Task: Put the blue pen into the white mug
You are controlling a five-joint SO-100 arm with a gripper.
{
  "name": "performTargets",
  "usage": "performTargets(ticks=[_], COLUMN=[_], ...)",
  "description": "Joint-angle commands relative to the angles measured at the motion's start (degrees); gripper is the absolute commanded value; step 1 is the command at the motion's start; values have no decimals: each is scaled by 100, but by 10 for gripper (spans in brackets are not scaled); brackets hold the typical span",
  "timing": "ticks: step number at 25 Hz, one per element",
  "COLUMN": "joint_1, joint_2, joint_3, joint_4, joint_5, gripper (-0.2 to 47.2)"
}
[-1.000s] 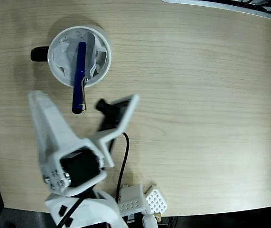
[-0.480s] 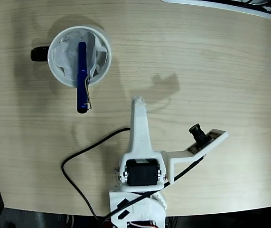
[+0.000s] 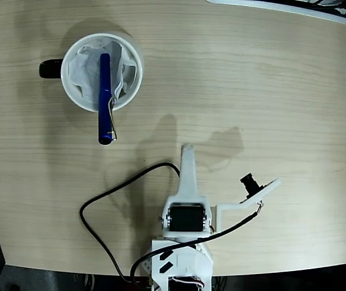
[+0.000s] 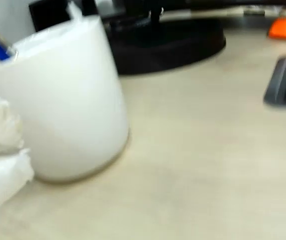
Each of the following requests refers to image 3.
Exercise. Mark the blue pen with metal clip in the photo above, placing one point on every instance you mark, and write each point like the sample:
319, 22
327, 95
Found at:
104, 115

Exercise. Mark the crumpled white tissue paper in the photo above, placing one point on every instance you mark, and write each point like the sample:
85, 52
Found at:
85, 69

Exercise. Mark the white flat device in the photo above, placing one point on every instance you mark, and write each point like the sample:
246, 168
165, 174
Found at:
281, 7

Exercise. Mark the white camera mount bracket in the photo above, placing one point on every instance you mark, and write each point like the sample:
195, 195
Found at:
230, 207

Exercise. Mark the black camera lens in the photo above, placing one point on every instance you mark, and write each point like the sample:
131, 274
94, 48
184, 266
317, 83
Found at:
250, 183

